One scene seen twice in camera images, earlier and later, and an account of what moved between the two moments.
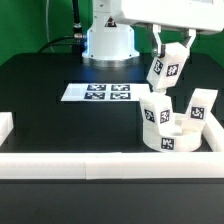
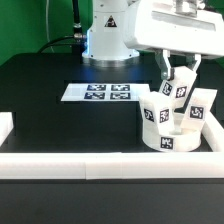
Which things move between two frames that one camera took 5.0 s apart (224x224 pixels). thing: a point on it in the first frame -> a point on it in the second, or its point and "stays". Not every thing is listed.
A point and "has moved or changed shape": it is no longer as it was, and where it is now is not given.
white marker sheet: [105, 92] stays
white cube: [166, 70] has moved or changed shape
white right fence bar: [213, 132] stays
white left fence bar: [6, 126] stays
